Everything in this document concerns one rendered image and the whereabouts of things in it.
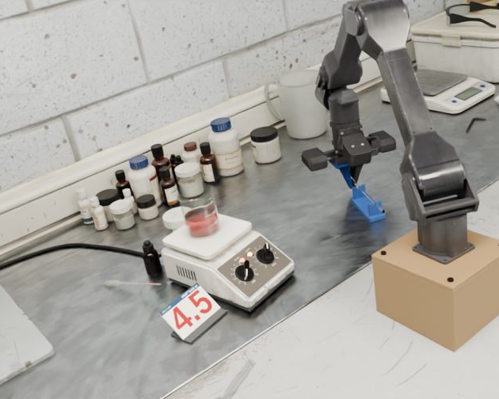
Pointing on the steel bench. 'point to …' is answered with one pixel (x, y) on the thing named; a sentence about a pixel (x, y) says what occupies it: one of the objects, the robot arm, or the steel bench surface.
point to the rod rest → (366, 206)
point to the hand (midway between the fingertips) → (350, 172)
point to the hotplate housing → (173, 260)
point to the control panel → (264, 271)
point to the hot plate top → (232, 226)
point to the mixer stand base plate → (9, 339)
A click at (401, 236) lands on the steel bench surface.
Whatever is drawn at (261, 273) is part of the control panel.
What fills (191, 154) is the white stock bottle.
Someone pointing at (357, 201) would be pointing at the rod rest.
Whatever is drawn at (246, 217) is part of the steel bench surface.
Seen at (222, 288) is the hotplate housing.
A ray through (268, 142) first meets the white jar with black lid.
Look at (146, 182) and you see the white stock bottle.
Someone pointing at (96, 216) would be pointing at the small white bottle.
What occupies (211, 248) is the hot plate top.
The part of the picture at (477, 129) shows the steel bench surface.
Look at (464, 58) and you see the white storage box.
